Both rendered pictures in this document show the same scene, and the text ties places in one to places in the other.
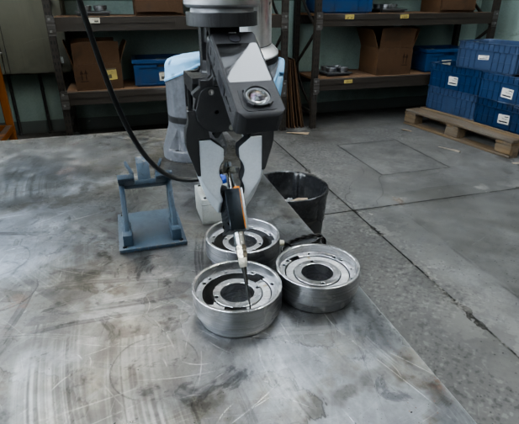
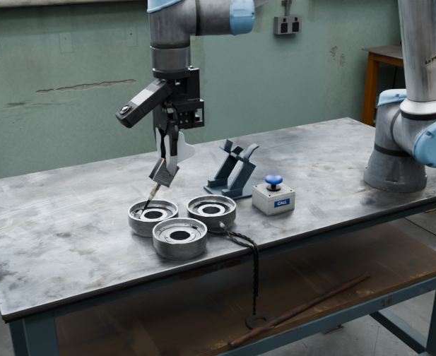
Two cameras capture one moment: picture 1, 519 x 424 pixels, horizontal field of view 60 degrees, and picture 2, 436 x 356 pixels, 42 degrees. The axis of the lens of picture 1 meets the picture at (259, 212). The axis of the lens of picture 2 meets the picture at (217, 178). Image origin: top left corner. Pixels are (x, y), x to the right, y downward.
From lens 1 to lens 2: 1.12 m
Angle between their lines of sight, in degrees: 71
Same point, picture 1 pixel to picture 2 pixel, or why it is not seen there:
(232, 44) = (154, 85)
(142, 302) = not seen: hidden behind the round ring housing
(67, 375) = (104, 198)
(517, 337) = not seen: outside the picture
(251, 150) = (167, 142)
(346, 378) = (103, 260)
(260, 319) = (132, 224)
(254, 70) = (141, 99)
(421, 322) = not seen: outside the picture
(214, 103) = (155, 111)
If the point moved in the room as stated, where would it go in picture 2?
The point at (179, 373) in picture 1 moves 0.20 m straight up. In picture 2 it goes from (106, 220) to (97, 131)
